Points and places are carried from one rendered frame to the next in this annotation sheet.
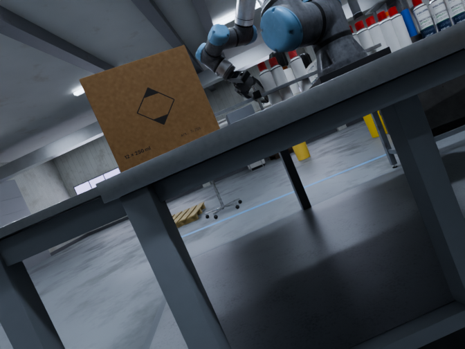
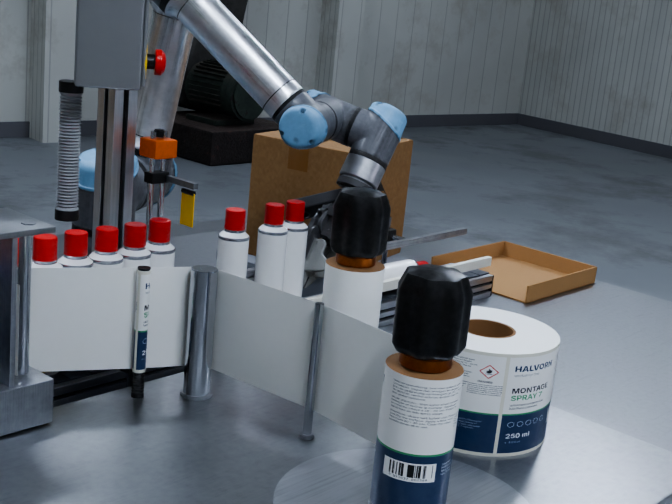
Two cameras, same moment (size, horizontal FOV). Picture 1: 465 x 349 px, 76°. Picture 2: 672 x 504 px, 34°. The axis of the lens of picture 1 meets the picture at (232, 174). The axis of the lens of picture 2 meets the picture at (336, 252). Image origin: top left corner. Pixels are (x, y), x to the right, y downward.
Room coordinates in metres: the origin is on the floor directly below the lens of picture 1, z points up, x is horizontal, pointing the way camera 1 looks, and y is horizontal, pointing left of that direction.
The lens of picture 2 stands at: (2.57, -1.62, 1.49)
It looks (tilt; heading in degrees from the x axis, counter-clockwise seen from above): 15 degrees down; 132
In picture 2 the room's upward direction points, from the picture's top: 6 degrees clockwise
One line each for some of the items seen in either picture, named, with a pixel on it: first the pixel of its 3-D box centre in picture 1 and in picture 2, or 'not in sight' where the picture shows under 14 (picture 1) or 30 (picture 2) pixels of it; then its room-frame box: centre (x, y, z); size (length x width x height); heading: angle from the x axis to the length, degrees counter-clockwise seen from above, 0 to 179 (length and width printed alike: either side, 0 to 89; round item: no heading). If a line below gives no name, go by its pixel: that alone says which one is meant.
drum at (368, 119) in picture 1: (376, 115); not in sight; (5.60, -2.93, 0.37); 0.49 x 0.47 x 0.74; 172
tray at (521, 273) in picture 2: not in sight; (514, 269); (1.26, 0.46, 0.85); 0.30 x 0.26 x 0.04; 91
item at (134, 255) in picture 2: not in sight; (132, 289); (1.29, -0.65, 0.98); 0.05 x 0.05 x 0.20
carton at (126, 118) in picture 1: (155, 116); (330, 195); (0.95, 0.15, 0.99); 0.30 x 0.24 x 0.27; 102
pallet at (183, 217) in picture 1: (181, 218); not in sight; (5.46, 1.18, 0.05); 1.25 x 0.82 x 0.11; 174
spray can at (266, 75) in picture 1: (270, 86); (290, 257); (1.28, -0.30, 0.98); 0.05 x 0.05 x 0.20
